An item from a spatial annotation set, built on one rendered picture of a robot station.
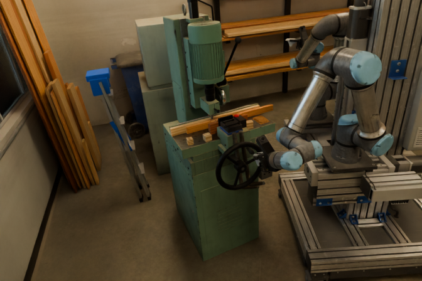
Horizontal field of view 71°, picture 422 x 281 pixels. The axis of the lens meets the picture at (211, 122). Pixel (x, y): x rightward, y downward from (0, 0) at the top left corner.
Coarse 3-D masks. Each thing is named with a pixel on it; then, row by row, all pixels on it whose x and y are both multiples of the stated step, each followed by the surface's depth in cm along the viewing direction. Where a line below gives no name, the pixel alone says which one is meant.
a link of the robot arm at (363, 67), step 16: (336, 64) 118; (352, 64) 111; (368, 64) 109; (352, 80) 114; (368, 80) 111; (352, 96) 124; (368, 96) 119; (368, 112) 124; (368, 128) 129; (384, 128) 131; (368, 144) 134; (384, 144) 132
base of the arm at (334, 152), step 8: (336, 144) 154; (344, 144) 149; (336, 152) 154; (344, 152) 150; (352, 152) 149; (360, 152) 152; (336, 160) 154; (344, 160) 151; (352, 160) 150; (360, 160) 152
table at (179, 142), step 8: (256, 128) 175; (264, 128) 178; (272, 128) 180; (176, 136) 174; (184, 136) 173; (192, 136) 172; (200, 136) 172; (216, 136) 170; (256, 136) 177; (176, 144) 167; (184, 144) 165; (200, 144) 164; (208, 144) 165; (216, 144) 168; (184, 152) 161; (192, 152) 163; (200, 152) 165; (232, 152) 162
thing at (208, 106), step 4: (204, 96) 181; (200, 100) 180; (204, 100) 175; (216, 100) 173; (200, 104) 182; (204, 104) 175; (208, 104) 169; (212, 104) 170; (216, 104) 171; (204, 108) 177; (208, 108) 170; (212, 108) 171; (216, 108) 172; (208, 112) 172; (212, 112) 172; (216, 112) 173
